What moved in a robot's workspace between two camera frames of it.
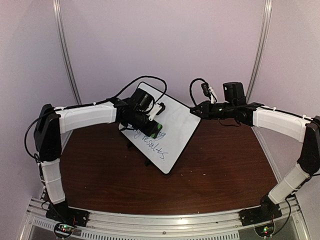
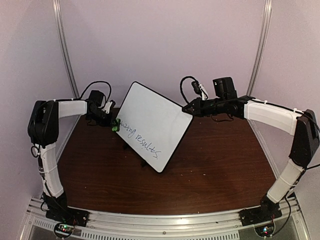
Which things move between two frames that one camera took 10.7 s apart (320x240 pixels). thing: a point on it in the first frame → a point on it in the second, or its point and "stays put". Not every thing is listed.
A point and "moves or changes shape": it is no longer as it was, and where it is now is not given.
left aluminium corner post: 59,23 stays put
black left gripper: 149,131 → 110,120
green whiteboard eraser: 156,130 → 115,127
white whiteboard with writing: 179,124 moves or changes shape
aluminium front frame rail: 116,225 stays put
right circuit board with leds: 265,230 stays put
